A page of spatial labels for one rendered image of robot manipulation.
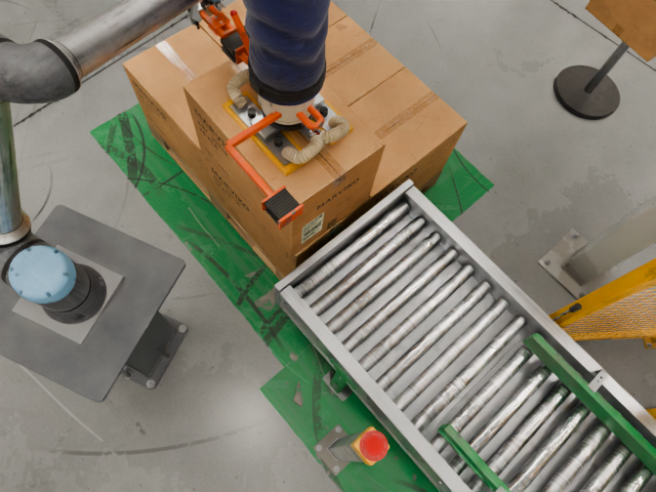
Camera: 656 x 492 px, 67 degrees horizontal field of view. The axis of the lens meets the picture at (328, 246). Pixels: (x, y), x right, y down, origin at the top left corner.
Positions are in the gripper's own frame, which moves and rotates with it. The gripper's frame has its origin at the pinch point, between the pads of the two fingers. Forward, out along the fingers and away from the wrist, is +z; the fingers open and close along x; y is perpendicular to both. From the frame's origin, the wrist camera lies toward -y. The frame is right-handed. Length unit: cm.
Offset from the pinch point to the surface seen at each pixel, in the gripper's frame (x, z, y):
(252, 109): -7.6, 8.4, 34.4
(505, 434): -2, 58, 167
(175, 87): -8, 53, -25
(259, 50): -8.2, -24.1, 41.9
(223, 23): 1.7, -1.0, 7.7
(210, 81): -9.8, 13.2, 13.2
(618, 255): 98, 71, 154
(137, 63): -14, 53, -46
